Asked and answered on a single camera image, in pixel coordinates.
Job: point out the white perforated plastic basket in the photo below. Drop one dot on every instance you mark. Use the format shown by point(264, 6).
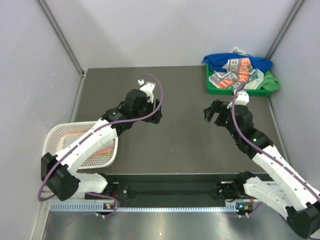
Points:
point(54, 143)

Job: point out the green towel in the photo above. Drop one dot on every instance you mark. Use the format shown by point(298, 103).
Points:
point(269, 83)

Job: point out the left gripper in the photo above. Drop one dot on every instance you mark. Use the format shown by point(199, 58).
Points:
point(155, 118)

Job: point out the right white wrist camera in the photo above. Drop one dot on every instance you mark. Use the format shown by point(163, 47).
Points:
point(241, 98)

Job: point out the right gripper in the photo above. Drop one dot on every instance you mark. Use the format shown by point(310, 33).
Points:
point(217, 106)

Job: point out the grey slotted cable duct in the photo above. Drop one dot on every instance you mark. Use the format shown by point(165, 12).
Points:
point(101, 206)

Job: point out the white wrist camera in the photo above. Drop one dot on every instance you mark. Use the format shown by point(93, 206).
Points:
point(241, 98)
point(148, 88)

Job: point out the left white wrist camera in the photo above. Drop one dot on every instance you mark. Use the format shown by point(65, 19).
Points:
point(148, 88)

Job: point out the colourful rabbit print towel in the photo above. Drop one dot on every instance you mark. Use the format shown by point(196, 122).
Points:
point(238, 70)

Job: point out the green plastic tray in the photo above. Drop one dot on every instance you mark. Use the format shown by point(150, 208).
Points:
point(211, 89)

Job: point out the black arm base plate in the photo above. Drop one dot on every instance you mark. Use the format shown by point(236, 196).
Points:
point(214, 190)

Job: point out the white blue patterned towel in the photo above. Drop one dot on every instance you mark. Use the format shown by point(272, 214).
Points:
point(236, 51)

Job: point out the folded towels in basket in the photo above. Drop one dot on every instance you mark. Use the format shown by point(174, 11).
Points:
point(103, 150)

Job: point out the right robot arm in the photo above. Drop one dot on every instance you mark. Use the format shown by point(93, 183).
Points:
point(293, 199)

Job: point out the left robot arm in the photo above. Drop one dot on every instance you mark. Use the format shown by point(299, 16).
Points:
point(59, 171)

